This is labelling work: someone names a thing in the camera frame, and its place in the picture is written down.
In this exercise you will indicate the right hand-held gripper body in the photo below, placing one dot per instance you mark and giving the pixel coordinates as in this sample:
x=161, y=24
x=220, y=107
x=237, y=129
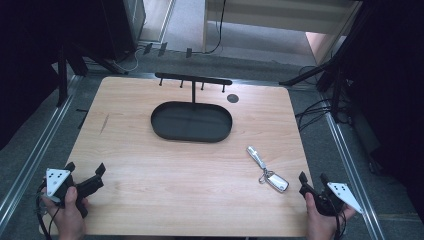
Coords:
x=343, y=194

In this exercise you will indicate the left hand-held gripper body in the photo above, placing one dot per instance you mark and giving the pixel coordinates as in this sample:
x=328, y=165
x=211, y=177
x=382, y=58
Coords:
x=56, y=181

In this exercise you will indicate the black key rack with tray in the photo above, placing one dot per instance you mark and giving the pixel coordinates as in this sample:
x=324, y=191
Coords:
x=191, y=123

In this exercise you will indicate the person's right hand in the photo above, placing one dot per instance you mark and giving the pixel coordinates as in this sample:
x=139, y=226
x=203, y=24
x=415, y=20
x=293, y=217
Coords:
x=320, y=226

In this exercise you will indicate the person's left hand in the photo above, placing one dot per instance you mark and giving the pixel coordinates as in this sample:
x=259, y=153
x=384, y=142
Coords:
x=68, y=220

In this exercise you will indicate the black metal stand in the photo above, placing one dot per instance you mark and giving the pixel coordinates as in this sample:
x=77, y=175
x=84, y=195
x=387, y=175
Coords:
x=320, y=71
x=62, y=76

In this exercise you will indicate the black round table cap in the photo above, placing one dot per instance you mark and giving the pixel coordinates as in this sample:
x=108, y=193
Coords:
x=232, y=98

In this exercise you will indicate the dark curtain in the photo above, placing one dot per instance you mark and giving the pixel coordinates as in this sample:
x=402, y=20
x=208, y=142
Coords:
x=396, y=83
x=26, y=50

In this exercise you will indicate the black cabinet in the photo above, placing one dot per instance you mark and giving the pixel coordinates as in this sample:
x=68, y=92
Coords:
x=123, y=26

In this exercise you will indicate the white desk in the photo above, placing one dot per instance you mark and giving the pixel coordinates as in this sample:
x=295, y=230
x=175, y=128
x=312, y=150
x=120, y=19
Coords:
x=283, y=15

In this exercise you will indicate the aluminium floor rail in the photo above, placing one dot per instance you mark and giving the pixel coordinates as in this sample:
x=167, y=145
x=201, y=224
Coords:
x=350, y=163
x=40, y=150

